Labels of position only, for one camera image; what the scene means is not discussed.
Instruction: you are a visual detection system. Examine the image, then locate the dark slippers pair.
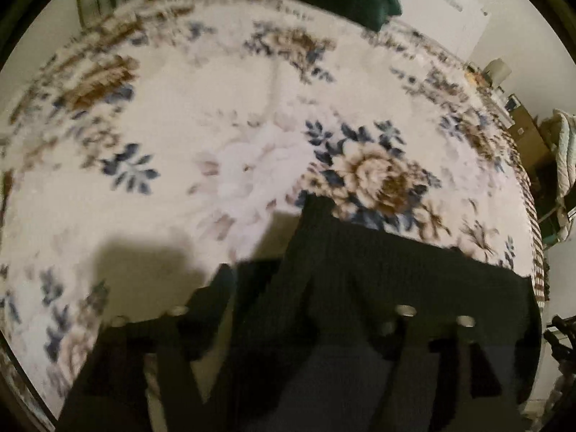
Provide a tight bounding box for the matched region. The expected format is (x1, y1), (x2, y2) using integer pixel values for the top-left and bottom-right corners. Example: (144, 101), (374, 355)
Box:
(543, 315), (576, 361)

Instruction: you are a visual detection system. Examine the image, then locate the black sweater with white bands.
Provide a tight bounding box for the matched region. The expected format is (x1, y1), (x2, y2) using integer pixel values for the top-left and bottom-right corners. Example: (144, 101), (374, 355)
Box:
(227, 193), (543, 432)

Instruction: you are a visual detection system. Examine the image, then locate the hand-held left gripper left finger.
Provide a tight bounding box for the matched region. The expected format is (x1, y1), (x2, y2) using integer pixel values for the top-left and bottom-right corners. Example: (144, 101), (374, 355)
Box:
(58, 264), (235, 432)

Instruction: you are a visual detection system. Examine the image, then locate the floral bed blanket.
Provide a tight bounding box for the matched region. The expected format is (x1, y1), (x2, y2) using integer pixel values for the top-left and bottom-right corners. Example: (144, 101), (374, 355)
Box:
(0, 0), (541, 420)

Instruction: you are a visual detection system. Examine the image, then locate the large open cardboard box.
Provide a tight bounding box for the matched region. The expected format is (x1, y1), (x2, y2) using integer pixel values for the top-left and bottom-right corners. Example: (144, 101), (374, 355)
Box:
(508, 105), (553, 172)

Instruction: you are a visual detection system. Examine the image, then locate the brown checkered bed sheet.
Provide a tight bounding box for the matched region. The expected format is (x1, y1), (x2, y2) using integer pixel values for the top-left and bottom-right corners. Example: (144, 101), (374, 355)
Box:
(472, 74), (548, 303)

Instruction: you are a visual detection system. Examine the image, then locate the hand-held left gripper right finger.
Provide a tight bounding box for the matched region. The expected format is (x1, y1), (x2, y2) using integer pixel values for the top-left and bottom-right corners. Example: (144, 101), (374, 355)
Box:
(380, 303), (527, 432)

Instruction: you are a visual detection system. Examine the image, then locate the white bed headboard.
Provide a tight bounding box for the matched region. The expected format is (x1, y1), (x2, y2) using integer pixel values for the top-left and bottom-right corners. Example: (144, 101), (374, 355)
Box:
(373, 0), (489, 66)

